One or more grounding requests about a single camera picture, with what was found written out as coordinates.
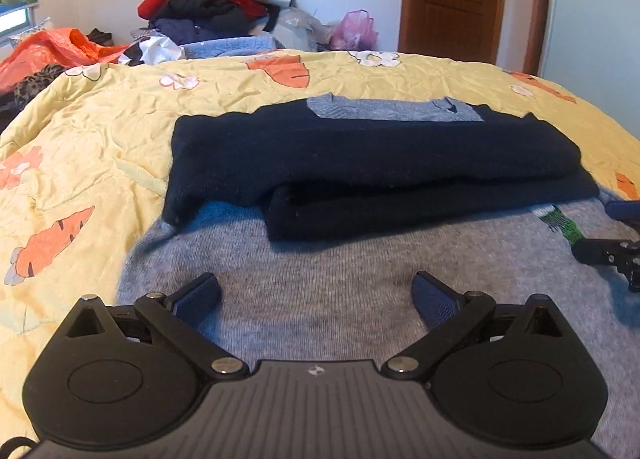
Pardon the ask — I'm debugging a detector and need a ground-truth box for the white printed cloth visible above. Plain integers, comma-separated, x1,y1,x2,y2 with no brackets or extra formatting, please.
131,35,187,66

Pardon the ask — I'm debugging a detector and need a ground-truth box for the orange cloth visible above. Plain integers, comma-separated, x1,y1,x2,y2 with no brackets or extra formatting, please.
0,28,132,90

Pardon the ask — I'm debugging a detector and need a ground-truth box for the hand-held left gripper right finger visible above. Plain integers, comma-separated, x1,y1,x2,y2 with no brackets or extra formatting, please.
381,270,566,381

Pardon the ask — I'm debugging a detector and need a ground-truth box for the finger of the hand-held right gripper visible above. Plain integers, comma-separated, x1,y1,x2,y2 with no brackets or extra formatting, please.
571,236,640,294
604,199,640,220

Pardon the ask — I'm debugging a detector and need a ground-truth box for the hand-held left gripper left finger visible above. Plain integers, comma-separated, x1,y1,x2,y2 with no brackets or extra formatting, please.
65,273,249,381

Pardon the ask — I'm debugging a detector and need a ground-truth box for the clear plastic bag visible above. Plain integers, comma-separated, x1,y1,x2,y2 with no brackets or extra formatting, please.
274,6,334,52

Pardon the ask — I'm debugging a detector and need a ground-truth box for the dark navy garment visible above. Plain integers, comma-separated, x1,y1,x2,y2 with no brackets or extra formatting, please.
149,0,257,40

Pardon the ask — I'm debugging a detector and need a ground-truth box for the grey and navy sweater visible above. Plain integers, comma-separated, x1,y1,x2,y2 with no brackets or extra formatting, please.
116,93,640,459

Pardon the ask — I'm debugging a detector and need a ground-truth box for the leopard print cloth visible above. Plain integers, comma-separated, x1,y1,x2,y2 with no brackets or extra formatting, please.
0,64,69,110

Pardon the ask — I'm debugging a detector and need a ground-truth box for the white floral wardrobe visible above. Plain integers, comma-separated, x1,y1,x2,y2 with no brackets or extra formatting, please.
542,0,640,107

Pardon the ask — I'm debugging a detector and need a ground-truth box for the yellow carrot print quilt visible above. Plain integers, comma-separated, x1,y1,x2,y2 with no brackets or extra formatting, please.
0,50,640,459

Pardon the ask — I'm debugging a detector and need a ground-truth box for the pink plastic bag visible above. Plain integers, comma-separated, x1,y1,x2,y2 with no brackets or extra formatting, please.
329,10,379,52

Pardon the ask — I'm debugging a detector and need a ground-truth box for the light blue folded cloth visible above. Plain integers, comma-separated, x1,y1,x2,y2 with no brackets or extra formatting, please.
181,35,287,60

